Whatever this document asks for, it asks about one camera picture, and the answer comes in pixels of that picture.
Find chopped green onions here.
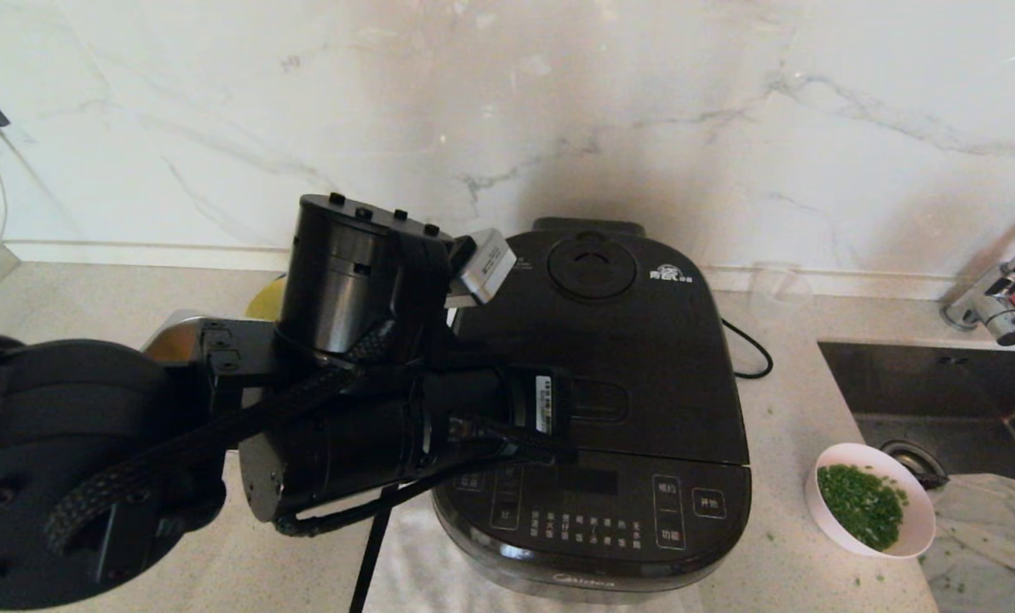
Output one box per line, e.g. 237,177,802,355
816,462,909,552

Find crumpled white dish cloth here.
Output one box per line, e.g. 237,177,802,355
916,473,1015,613

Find small yellow bowl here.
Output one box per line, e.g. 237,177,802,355
246,277,289,323

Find stainless steel sink basin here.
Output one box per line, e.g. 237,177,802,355
817,341,1015,520

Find white towel under cooker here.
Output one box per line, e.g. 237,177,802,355
363,502,704,613

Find black power cable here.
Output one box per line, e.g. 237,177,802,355
719,318,773,381

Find rectangular stainless steel tray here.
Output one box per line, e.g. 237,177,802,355
141,309,219,363

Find white round bowl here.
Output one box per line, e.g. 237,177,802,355
804,442,936,559

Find black rice cooker lid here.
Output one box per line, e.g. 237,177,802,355
452,218,749,466

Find clear glass cup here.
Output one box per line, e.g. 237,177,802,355
750,262,815,324

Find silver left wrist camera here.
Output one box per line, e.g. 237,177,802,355
450,227,519,309

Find chrome kitchen faucet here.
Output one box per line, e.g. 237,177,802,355
939,223,1015,347

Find round metal sink drain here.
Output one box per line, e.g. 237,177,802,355
880,440,951,491

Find long black flat strip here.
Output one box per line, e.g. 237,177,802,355
350,485,393,613

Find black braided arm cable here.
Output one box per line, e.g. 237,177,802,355
43,319,402,554

